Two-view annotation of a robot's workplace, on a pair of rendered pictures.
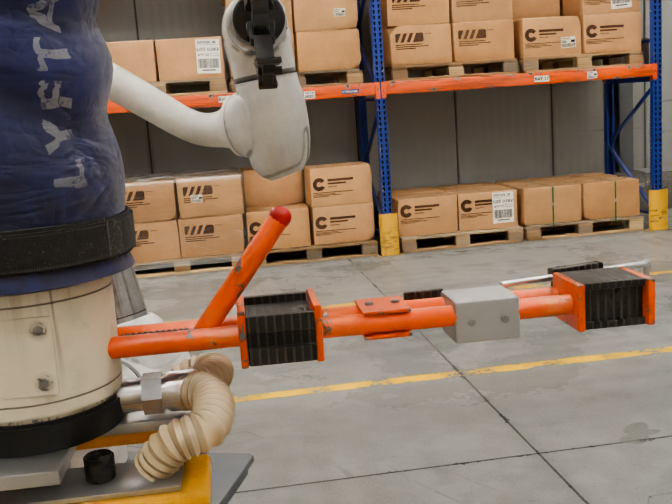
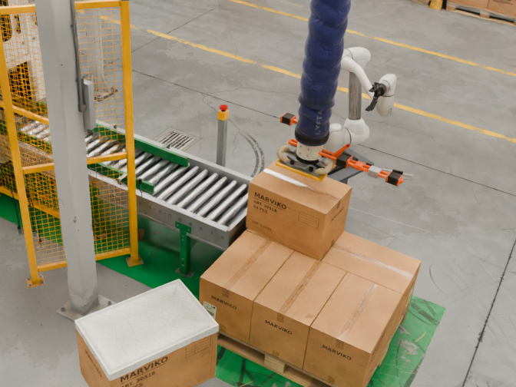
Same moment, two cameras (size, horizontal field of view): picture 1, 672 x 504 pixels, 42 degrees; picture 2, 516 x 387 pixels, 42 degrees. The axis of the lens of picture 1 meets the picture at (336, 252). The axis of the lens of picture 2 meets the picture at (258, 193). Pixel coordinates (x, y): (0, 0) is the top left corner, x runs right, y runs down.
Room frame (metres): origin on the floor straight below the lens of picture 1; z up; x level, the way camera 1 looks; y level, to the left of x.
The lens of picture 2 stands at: (-2.52, -1.53, 3.55)
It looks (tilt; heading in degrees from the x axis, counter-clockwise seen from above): 35 degrees down; 33
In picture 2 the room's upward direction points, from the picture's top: 5 degrees clockwise
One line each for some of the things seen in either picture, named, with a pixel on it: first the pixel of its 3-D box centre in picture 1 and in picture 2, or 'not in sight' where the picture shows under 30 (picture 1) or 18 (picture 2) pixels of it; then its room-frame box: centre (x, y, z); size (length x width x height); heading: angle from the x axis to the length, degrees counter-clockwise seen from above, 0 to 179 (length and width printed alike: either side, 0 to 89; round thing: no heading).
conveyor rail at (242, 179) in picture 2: not in sight; (150, 150); (0.96, 1.89, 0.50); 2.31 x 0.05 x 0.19; 98
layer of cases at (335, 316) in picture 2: not in sight; (310, 290); (0.58, 0.00, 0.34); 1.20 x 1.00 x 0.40; 98
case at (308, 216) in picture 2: not in sight; (298, 207); (0.85, 0.34, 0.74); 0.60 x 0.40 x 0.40; 94
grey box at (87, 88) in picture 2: not in sight; (79, 101); (-0.21, 1.31, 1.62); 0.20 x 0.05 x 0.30; 98
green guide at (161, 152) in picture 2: not in sight; (111, 130); (0.86, 2.24, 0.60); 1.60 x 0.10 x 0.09; 98
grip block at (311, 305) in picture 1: (279, 327); (343, 160); (0.88, 0.06, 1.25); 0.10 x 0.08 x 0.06; 6
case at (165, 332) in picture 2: not in sight; (147, 349); (-0.82, 0.18, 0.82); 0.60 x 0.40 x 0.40; 162
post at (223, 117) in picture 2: not in sight; (220, 163); (1.22, 1.33, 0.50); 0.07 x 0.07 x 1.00; 8
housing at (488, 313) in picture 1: (479, 313); (374, 172); (0.91, -0.15, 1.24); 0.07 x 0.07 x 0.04; 6
